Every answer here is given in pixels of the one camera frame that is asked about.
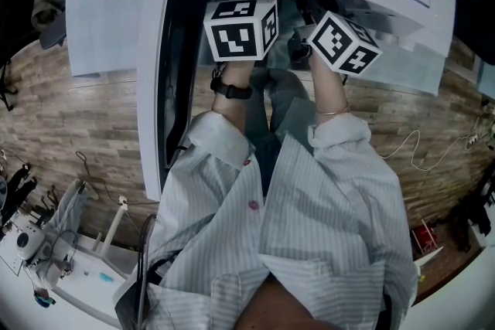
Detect black swivel chair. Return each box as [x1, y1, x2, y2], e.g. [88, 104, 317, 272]
[0, 60, 19, 112]

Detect person's right forearm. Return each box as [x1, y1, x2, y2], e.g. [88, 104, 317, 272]
[308, 49, 352, 125]

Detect pale striped shirt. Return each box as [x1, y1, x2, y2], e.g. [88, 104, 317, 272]
[113, 111, 419, 330]

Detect thin black floor cable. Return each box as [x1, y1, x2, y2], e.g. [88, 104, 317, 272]
[74, 150, 125, 206]

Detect pale denim garment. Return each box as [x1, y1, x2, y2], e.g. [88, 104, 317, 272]
[49, 177, 98, 245]

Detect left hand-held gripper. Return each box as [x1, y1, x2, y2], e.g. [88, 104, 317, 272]
[203, 0, 280, 62]

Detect red frame stand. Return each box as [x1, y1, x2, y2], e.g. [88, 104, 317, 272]
[411, 221, 441, 257]

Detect black tripod stand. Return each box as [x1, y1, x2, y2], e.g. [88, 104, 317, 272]
[0, 163, 39, 230]

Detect white table with teal top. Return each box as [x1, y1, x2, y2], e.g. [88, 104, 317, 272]
[475, 60, 495, 102]

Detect office chair with grey garment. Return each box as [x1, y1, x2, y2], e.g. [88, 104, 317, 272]
[29, 0, 73, 52]

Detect white floor cable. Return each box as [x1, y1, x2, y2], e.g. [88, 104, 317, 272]
[377, 128, 485, 172]

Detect black wrist band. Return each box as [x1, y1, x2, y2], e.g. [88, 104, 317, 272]
[210, 77, 254, 101]

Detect person's chest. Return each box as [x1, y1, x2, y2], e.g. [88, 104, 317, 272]
[233, 275, 338, 330]

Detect white round device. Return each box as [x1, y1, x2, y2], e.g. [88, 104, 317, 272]
[14, 226, 48, 260]

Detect white table with pale cloth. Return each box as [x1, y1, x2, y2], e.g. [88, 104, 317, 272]
[64, 0, 480, 98]

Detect black headset cable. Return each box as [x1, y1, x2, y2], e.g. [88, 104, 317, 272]
[135, 213, 156, 330]

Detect white desk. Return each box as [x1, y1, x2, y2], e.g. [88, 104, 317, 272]
[0, 204, 133, 330]

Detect person's left forearm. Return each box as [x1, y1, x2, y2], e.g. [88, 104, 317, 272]
[210, 60, 255, 137]

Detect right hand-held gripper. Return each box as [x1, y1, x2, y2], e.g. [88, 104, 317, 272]
[288, 10, 384, 77]

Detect thin gold bracelet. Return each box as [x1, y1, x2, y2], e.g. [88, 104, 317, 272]
[314, 100, 351, 117]

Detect blue jeans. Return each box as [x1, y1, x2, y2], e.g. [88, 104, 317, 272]
[246, 67, 323, 199]

